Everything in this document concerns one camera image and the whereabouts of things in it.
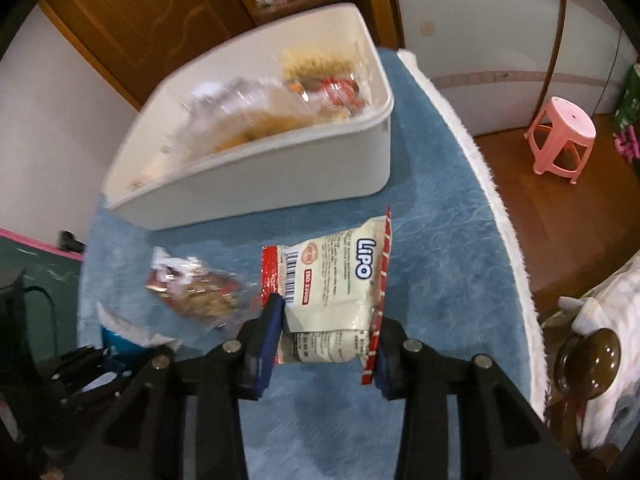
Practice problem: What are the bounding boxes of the white plastic bin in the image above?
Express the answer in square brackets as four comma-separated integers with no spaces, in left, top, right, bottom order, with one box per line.
[101,2,396,231]

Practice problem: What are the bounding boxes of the clear red-trim snack packet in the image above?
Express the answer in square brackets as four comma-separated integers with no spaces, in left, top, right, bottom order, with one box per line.
[145,246,246,333]

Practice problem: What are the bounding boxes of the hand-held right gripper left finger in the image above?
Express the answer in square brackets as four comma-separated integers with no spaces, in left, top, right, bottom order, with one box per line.
[65,292,288,480]

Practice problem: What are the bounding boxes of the blue and white snack packet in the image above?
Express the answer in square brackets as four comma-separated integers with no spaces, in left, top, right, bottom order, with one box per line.
[96,302,181,361]

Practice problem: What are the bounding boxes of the pink plastic stool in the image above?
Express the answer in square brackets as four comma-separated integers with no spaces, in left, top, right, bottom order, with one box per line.
[524,96,598,187]

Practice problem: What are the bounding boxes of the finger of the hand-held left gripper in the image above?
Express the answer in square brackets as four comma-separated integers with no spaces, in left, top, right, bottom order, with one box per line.
[57,372,151,409]
[49,345,171,378]

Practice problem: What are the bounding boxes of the white printed snack bag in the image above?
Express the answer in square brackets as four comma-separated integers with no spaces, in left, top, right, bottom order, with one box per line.
[182,77,275,127]

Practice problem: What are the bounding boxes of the pink toy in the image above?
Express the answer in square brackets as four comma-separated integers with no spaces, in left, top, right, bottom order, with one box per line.
[615,127,640,162]

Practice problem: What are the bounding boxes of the clear packet of pale snacks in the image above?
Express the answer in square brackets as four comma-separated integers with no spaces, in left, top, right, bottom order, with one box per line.
[282,49,354,82]

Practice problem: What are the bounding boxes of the green chalkboard with pink frame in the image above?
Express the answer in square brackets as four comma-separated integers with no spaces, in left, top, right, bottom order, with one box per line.
[0,227,87,323]

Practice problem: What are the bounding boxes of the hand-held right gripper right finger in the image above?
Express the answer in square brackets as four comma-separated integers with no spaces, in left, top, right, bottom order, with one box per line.
[372,317,571,480]

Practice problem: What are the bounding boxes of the cream snack packet with red edges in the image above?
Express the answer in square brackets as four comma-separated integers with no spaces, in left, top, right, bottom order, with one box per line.
[261,205,393,386]

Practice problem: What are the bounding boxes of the wooden shelf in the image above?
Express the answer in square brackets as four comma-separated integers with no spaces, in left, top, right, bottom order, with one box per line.
[220,0,407,52]

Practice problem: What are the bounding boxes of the brown glass bottle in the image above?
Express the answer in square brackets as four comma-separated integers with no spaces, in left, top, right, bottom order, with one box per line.
[552,327,624,407]

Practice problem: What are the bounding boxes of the black cable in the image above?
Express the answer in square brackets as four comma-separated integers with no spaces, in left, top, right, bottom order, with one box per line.
[19,284,63,353]

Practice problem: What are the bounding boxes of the white patterned cloth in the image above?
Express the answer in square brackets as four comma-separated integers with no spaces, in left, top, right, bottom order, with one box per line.
[544,250,640,453]

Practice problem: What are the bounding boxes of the blue fleece blanket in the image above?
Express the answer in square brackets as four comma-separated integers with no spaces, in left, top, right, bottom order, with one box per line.
[75,47,546,480]

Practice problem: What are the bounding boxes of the small black device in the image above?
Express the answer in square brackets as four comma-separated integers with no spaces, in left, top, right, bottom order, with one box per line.
[59,230,88,254]

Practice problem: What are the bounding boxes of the brown wooden door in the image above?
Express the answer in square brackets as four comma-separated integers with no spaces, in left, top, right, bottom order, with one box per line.
[37,0,262,111]

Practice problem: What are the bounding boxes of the green package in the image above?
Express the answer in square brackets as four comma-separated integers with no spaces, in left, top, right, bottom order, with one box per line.
[612,62,640,132]

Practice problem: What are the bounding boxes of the clear packet of yellow puffs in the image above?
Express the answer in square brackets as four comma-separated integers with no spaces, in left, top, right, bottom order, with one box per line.
[215,110,322,154]

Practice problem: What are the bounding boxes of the pale sliding wardrobe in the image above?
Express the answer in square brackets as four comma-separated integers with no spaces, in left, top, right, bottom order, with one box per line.
[390,0,640,137]

